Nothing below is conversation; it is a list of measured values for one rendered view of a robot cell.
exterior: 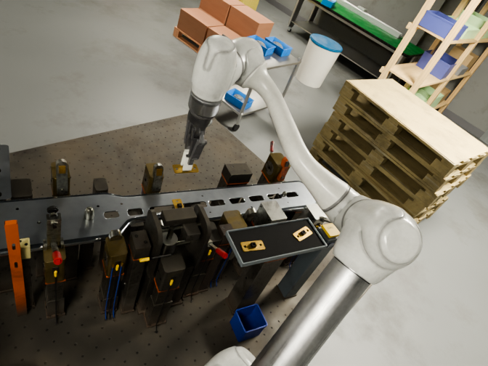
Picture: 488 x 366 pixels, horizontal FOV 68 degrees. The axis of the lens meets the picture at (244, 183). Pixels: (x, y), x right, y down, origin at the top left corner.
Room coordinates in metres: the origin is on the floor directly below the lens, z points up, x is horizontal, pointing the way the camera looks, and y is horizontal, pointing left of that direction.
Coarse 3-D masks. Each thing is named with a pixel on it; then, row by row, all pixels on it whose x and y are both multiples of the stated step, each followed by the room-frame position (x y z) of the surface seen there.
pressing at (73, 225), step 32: (160, 192) 1.06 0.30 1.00; (192, 192) 1.13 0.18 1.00; (224, 192) 1.22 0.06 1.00; (256, 192) 1.31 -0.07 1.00; (288, 192) 1.42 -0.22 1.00; (0, 224) 0.63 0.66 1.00; (32, 224) 0.68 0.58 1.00; (64, 224) 0.73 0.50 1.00; (96, 224) 0.78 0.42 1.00; (128, 224) 0.84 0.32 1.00
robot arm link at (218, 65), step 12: (216, 36) 0.90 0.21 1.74; (204, 48) 0.86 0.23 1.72; (216, 48) 0.86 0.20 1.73; (228, 48) 0.88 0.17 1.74; (204, 60) 0.85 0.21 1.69; (216, 60) 0.85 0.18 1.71; (228, 60) 0.87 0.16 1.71; (240, 60) 0.96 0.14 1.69; (192, 72) 0.88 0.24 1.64; (204, 72) 0.85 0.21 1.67; (216, 72) 0.85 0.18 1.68; (228, 72) 0.87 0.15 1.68; (240, 72) 0.95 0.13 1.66; (192, 84) 0.87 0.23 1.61; (204, 84) 0.85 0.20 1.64; (216, 84) 0.85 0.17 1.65; (228, 84) 0.89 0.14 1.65; (204, 96) 0.86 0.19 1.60; (216, 96) 0.87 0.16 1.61
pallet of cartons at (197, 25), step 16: (208, 0) 5.25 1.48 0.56; (224, 0) 5.17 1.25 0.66; (192, 16) 4.87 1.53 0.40; (208, 16) 5.13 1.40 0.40; (224, 16) 5.09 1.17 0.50; (240, 16) 5.00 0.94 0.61; (256, 16) 5.11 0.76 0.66; (176, 32) 4.94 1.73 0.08; (192, 32) 4.84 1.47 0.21; (208, 32) 4.73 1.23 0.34; (224, 32) 4.82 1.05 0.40; (240, 32) 4.96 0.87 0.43; (256, 32) 4.87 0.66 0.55; (192, 48) 4.80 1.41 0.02
